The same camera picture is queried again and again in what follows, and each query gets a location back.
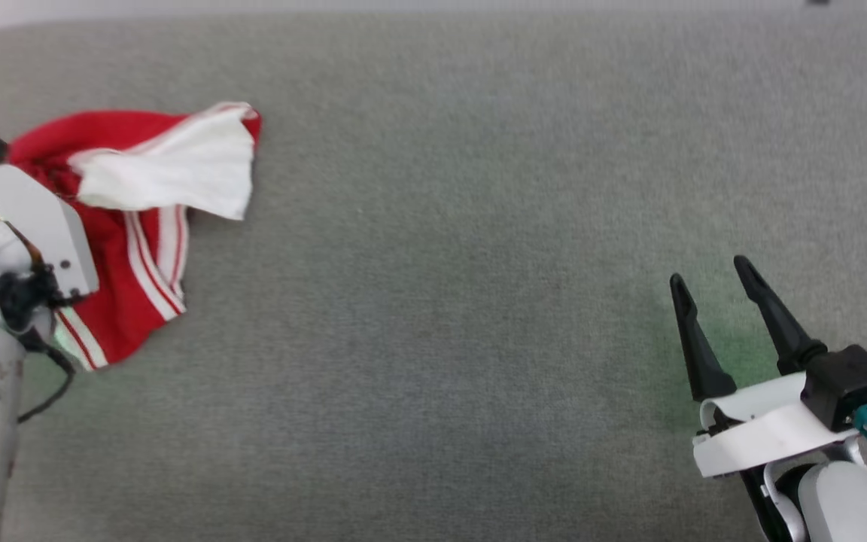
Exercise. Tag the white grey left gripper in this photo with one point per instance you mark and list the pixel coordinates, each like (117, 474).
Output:
(34, 218)

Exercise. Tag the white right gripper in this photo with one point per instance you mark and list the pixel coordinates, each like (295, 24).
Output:
(765, 436)

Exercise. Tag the red white basketball jersey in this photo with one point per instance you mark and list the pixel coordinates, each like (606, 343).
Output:
(110, 248)

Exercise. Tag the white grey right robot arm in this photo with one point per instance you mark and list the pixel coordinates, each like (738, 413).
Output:
(847, 504)

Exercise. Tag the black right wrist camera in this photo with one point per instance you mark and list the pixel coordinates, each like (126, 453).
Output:
(851, 384)

